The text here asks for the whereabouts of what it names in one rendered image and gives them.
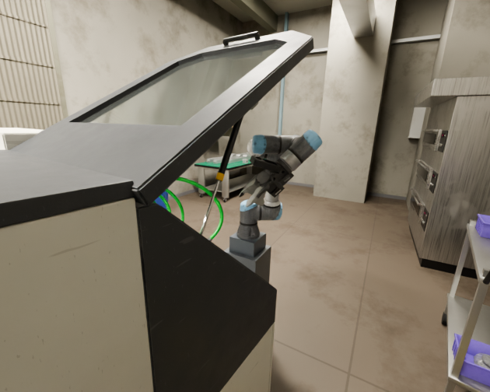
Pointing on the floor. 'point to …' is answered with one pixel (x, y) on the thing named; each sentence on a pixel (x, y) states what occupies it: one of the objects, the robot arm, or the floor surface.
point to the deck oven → (458, 167)
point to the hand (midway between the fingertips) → (243, 198)
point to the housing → (61, 279)
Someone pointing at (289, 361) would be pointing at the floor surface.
